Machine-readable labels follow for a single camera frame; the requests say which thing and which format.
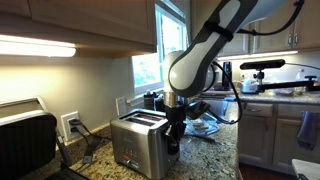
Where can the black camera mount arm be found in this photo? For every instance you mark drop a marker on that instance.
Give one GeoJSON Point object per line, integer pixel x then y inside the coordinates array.
{"type": "Point", "coordinates": [286, 85]}

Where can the beige lower cabinets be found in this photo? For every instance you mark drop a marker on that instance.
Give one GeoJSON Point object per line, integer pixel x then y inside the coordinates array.
{"type": "Point", "coordinates": [286, 143]}

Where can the clear plastic bottle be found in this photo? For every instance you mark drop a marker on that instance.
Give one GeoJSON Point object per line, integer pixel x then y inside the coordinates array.
{"type": "Point", "coordinates": [300, 76]}

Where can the tall black countertop appliance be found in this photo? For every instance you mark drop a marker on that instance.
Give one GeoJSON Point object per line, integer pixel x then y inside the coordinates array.
{"type": "Point", "coordinates": [227, 75]}

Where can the beige upper cabinet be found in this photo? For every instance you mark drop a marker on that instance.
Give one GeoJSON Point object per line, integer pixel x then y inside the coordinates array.
{"type": "Point", "coordinates": [90, 20]}

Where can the clear glass food container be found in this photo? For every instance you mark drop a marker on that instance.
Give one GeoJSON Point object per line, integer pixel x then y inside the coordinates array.
{"type": "Point", "coordinates": [201, 126]}

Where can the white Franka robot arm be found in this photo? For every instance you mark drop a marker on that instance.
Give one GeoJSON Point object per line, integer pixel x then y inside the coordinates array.
{"type": "Point", "coordinates": [196, 66]}

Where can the silver kettle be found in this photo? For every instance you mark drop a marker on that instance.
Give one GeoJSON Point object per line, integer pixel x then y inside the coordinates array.
{"type": "Point", "coordinates": [248, 86]}

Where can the black panini grill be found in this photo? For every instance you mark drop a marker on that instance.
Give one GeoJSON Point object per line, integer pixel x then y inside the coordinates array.
{"type": "Point", "coordinates": [26, 143]}

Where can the white flat surface corner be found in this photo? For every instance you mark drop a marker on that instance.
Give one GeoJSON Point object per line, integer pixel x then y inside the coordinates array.
{"type": "Point", "coordinates": [308, 168]}

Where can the long under-cabinet light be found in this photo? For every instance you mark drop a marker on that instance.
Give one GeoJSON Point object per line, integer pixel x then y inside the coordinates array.
{"type": "Point", "coordinates": [36, 47]}

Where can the thin under-cabinet light strip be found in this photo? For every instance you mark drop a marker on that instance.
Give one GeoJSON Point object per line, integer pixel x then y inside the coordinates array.
{"type": "Point", "coordinates": [260, 55]}

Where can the black soap dispenser bottle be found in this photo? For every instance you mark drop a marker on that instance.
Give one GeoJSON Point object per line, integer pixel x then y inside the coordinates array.
{"type": "Point", "coordinates": [149, 100]}
{"type": "Point", "coordinates": [160, 101]}

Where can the blue hanging towel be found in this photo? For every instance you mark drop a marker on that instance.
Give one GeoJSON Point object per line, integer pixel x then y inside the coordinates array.
{"type": "Point", "coordinates": [308, 130]}

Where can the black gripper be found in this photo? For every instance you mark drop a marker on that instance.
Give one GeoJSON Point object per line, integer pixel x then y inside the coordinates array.
{"type": "Point", "coordinates": [175, 115]}

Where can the white wall outlet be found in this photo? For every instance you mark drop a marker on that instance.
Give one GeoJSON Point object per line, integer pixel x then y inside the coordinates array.
{"type": "Point", "coordinates": [66, 128]}

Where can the white framed kitchen window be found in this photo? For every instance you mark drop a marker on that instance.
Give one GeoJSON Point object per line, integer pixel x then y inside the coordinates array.
{"type": "Point", "coordinates": [150, 66]}

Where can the black bar-shaped exterior camera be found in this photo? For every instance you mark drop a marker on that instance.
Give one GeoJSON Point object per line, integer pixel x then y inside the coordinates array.
{"type": "Point", "coordinates": [262, 64]}

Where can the stainless steel two-slot toaster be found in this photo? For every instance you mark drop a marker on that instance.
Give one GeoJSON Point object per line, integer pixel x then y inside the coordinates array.
{"type": "Point", "coordinates": [140, 143]}

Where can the black toaster lever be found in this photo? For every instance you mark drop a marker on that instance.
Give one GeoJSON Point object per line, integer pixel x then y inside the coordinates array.
{"type": "Point", "coordinates": [173, 149]}

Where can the stainless steel sink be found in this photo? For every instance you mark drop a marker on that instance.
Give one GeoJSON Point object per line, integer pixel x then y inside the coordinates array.
{"type": "Point", "coordinates": [218, 106]}

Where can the black utensil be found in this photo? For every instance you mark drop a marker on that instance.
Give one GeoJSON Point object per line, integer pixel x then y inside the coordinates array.
{"type": "Point", "coordinates": [203, 137]}

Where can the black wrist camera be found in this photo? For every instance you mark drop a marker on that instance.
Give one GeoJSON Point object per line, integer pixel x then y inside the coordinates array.
{"type": "Point", "coordinates": [197, 109]}

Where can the white wall switch plate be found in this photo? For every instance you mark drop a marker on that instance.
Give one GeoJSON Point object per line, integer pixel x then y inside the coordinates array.
{"type": "Point", "coordinates": [120, 106]}

